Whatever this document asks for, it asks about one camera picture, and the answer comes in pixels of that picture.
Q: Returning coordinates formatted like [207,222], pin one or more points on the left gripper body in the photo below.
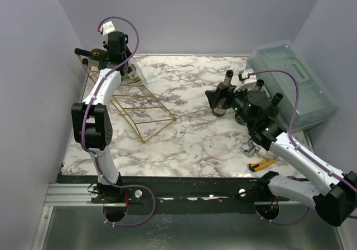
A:
[120,61]

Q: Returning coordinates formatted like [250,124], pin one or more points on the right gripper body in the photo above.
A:
[223,97]

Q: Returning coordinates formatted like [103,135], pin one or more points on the green wine bottle back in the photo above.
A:
[225,84]

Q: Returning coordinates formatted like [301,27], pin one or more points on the green wine bottle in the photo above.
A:
[95,54]
[225,84]
[93,63]

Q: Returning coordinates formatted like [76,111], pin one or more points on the green wine bottle front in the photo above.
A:
[93,63]

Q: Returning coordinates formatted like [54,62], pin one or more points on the clear square liquor bottle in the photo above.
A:
[134,73]

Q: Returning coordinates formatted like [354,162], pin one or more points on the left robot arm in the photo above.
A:
[91,121]

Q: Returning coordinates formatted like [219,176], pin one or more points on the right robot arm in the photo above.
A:
[330,192]

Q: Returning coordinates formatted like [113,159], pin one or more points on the wine bottle cream label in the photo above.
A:
[259,85]

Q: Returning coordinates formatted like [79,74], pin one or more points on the dark wine bottle right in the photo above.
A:
[274,111]

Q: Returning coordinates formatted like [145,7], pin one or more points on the translucent plastic storage box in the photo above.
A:
[315,102]

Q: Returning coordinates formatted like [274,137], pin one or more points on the white plastic pipe fitting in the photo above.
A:
[263,153]

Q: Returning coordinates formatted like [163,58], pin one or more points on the yellow utility knife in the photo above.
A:
[262,164]

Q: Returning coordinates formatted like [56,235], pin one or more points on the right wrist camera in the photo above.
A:
[247,81]

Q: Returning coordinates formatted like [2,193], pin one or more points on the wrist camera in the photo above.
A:
[106,28]
[247,81]

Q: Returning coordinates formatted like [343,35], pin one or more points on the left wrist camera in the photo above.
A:
[106,28]

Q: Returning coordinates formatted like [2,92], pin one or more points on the chrome faucet handle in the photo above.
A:
[249,148]

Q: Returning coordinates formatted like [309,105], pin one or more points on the gold wire wine rack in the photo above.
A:
[135,110]

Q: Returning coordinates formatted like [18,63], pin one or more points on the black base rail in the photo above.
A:
[182,195]

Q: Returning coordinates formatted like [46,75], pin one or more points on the aluminium extrusion rail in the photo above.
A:
[67,195]

